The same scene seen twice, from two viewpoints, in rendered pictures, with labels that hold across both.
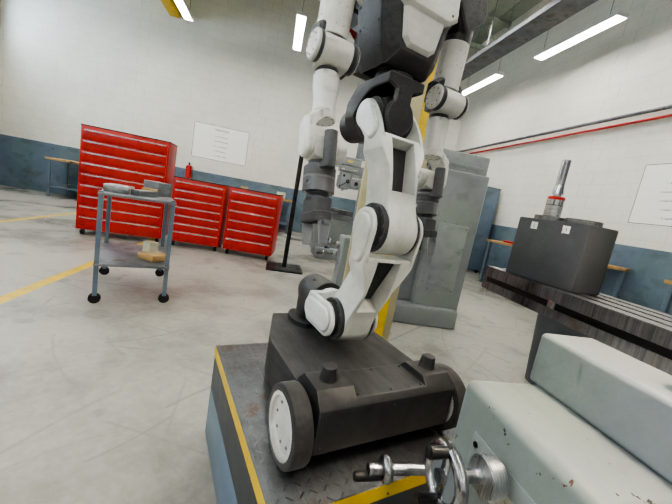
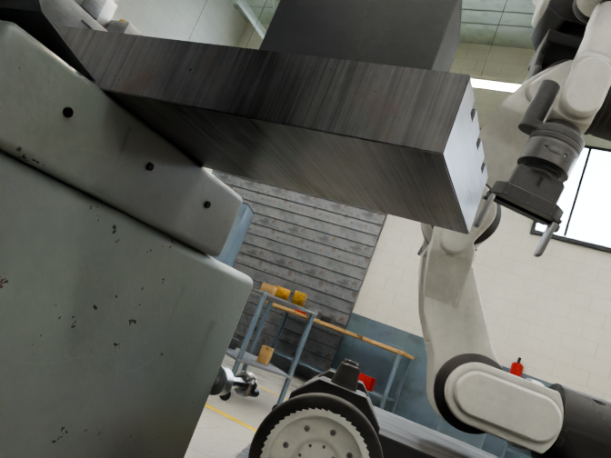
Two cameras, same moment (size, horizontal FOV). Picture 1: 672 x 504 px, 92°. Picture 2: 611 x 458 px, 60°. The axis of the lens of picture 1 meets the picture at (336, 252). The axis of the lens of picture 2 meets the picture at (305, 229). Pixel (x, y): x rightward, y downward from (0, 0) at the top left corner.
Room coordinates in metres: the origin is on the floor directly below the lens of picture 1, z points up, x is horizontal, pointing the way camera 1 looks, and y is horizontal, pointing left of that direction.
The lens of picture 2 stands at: (1.42, -1.16, 0.68)
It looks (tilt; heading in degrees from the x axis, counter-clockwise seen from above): 10 degrees up; 129
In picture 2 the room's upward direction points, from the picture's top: 21 degrees clockwise
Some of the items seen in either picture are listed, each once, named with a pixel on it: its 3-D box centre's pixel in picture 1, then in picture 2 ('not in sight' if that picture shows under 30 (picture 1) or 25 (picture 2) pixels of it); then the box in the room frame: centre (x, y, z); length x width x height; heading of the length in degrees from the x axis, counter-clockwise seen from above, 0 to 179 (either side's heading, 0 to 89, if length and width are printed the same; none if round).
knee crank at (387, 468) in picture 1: (402, 469); (235, 383); (0.64, -0.23, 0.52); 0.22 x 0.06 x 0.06; 102
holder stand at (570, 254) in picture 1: (557, 251); (359, 55); (0.99, -0.66, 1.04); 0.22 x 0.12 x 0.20; 21
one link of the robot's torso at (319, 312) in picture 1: (340, 313); (490, 400); (1.11, -0.06, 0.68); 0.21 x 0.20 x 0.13; 30
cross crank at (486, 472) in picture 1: (463, 476); not in sight; (0.51, -0.29, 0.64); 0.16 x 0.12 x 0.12; 102
